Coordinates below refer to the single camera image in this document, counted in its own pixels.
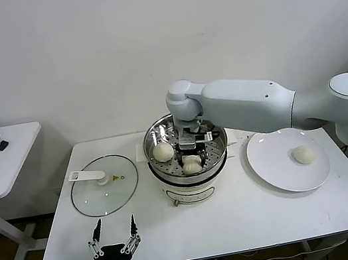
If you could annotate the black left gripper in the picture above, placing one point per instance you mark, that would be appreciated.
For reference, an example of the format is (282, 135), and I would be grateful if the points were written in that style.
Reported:
(112, 254)

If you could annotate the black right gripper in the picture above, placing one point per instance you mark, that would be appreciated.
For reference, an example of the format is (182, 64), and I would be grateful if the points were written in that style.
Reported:
(193, 151)

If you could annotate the white steamed baozi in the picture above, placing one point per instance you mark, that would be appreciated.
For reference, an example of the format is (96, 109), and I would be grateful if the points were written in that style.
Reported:
(163, 152)
(191, 166)
(303, 155)

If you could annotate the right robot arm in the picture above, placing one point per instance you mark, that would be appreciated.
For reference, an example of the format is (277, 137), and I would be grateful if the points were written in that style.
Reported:
(240, 105)

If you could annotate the stainless steel steamer basket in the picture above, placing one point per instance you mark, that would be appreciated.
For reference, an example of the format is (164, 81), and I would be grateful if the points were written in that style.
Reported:
(215, 153)

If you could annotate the white electric cooker base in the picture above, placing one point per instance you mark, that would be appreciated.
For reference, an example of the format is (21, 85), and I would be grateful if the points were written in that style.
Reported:
(189, 194)

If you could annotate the white work table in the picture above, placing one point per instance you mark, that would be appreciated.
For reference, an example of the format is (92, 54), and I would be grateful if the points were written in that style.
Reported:
(211, 227)

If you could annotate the white round plate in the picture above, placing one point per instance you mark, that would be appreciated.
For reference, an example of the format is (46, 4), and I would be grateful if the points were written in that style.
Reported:
(267, 160)

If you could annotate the white side table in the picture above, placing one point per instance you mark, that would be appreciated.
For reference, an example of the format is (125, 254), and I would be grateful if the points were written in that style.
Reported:
(13, 158)

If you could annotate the small black device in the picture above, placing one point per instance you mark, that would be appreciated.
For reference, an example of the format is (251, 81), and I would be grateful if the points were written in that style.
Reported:
(3, 146)

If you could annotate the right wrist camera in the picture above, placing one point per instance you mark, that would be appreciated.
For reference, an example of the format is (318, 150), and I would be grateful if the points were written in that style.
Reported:
(187, 141)

